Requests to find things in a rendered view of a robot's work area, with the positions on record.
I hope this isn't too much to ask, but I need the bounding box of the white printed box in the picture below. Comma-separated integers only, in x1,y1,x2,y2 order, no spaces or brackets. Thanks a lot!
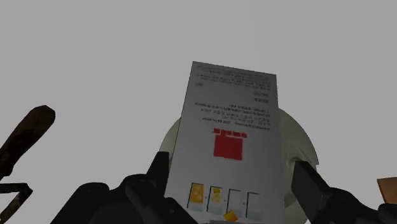
164,60,286,224

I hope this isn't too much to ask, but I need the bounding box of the orange brown block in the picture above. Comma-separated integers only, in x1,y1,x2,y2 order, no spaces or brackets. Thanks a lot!
377,177,397,205

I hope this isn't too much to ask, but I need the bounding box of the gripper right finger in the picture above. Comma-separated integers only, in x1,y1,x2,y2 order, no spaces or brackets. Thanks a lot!
291,160,397,224

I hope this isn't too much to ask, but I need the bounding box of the dark rusty metal tool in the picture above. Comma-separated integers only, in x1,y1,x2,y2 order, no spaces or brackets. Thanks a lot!
0,182,34,224

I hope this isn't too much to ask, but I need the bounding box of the pale grey plate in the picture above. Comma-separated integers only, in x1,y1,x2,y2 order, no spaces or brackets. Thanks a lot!
158,107,320,224

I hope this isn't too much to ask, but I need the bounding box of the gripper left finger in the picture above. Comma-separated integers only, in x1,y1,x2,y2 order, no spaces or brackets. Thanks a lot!
50,151,199,224

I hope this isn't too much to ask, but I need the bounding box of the dark brown wooden handle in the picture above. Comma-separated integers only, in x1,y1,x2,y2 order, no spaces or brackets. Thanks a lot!
0,105,57,181

